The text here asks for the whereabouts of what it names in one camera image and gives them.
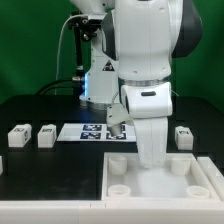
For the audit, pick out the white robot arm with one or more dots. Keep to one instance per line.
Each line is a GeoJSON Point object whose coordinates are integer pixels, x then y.
{"type": "Point", "coordinates": [133, 43]}

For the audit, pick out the white sheet with fiducial markers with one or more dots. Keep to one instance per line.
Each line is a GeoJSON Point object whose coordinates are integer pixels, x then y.
{"type": "Point", "coordinates": [72, 132]}

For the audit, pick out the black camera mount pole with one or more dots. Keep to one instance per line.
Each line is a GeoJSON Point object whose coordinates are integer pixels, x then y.
{"type": "Point", "coordinates": [78, 46]}

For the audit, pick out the white left obstacle piece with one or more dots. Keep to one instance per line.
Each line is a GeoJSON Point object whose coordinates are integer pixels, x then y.
{"type": "Point", "coordinates": [1, 165]}

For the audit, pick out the white front obstacle bar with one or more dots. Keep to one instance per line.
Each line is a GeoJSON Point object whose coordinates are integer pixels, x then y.
{"type": "Point", "coordinates": [112, 212]}

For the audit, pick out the white square tabletop part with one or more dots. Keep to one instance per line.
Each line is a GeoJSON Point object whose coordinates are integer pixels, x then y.
{"type": "Point", "coordinates": [178, 177]}

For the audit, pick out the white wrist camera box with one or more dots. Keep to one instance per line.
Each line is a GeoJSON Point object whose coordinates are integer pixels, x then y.
{"type": "Point", "coordinates": [116, 115]}

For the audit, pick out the black mounted camera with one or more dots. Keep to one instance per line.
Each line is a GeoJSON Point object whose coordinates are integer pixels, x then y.
{"type": "Point", "coordinates": [92, 18]}

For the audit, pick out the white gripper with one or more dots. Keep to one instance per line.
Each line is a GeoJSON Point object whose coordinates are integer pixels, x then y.
{"type": "Point", "coordinates": [149, 108]}

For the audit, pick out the white right obstacle bar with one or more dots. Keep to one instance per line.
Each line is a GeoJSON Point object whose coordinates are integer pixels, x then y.
{"type": "Point", "coordinates": [213, 174]}

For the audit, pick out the white obstacle bar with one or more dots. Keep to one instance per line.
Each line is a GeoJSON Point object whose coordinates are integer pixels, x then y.
{"type": "Point", "coordinates": [112, 212]}
{"type": "Point", "coordinates": [213, 174]}

